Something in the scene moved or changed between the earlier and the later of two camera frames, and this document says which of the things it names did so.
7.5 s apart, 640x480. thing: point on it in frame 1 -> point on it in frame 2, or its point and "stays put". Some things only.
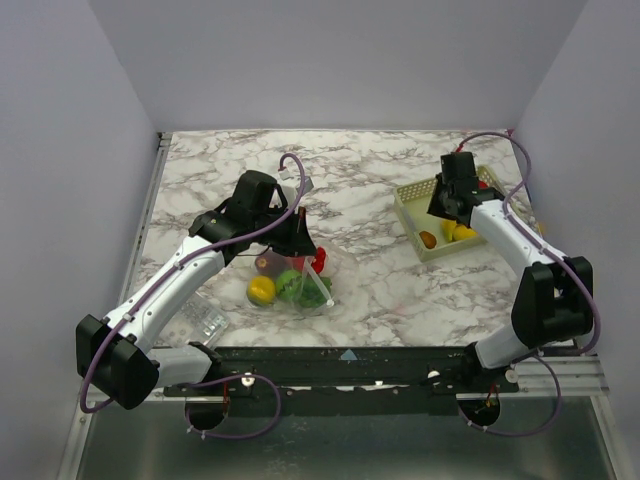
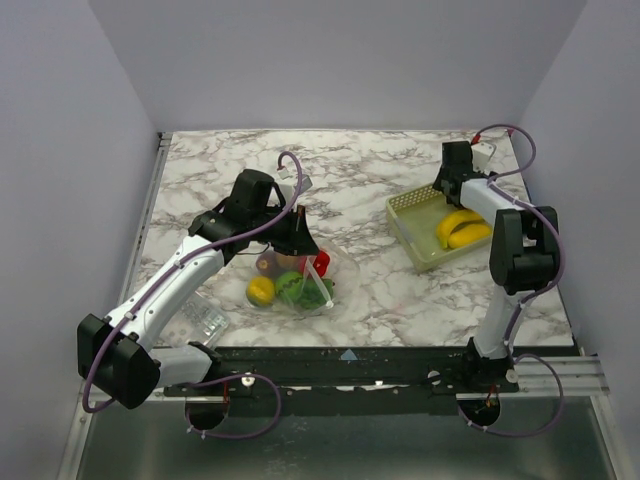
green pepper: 289,286 stays put
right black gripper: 447,206 -> 447,186
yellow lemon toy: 261,290 stays put
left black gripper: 300,242 stays put
